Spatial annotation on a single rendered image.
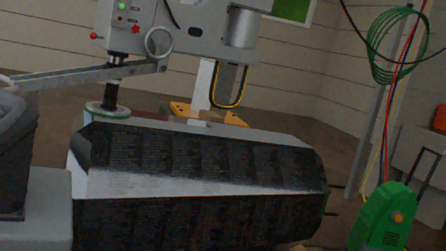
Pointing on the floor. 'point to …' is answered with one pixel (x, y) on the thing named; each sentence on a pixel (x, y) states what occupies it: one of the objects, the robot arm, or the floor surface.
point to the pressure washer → (388, 213)
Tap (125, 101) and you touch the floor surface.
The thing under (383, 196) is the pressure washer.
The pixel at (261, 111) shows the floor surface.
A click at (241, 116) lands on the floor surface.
